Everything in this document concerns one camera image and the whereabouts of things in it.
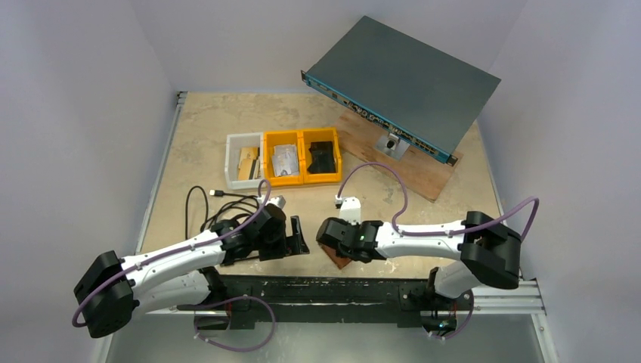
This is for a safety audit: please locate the gold cards stack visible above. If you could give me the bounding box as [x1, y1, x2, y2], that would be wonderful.
[237, 147, 260, 181]

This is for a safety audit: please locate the black usb cable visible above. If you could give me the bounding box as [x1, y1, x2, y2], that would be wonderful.
[184, 185, 262, 241]

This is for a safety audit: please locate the silver cards stack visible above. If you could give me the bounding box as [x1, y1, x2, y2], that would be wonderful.
[271, 144, 299, 177]

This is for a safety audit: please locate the metal bracket with knob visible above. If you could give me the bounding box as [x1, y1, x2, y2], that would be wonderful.
[375, 133, 410, 160]

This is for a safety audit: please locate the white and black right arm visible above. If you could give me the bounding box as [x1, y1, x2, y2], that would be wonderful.
[316, 211, 522, 308]

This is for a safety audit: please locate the yellow bin right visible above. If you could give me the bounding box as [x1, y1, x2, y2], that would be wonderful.
[299, 127, 342, 185]

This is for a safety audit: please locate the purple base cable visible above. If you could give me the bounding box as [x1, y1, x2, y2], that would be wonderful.
[426, 290, 475, 342]
[193, 295, 277, 352]

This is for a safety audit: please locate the wooden board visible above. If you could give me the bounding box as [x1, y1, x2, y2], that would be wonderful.
[335, 110, 463, 202]

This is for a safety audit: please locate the black cards stack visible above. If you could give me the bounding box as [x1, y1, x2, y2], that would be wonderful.
[307, 141, 336, 174]

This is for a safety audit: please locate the brown leather card holder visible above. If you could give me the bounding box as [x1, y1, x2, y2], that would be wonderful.
[319, 244, 352, 270]

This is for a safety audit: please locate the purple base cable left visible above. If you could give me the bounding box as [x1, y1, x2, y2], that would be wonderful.
[193, 295, 277, 352]

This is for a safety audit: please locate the blue grey network switch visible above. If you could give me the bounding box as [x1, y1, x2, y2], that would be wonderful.
[301, 16, 501, 166]

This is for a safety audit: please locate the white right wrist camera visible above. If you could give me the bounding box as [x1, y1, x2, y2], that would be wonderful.
[335, 196, 361, 225]

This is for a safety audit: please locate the yellow bin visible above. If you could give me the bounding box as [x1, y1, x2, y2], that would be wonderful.
[262, 130, 303, 187]
[299, 127, 342, 185]

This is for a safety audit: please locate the white plastic bin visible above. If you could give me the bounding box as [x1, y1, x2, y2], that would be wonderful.
[225, 132, 265, 191]

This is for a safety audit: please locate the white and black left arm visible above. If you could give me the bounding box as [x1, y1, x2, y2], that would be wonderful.
[72, 203, 309, 338]

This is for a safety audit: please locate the aluminium frame rail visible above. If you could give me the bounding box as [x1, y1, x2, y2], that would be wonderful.
[472, 281, 546, 315]

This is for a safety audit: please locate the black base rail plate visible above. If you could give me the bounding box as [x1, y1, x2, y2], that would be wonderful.
[178, 275, 473, 331]

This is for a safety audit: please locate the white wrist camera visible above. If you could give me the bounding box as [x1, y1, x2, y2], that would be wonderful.
[257, 195, 286, 209]
[335, 196, 361, 225]

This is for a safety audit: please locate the yellow bin left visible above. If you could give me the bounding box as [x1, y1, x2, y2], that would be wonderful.
[262, 130, 303, 187]

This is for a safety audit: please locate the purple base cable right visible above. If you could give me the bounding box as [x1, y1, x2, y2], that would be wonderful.
[426, 290, 475, 342]

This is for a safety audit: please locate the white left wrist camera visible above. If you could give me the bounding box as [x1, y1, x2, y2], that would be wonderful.
[257, 195, 286, 209]

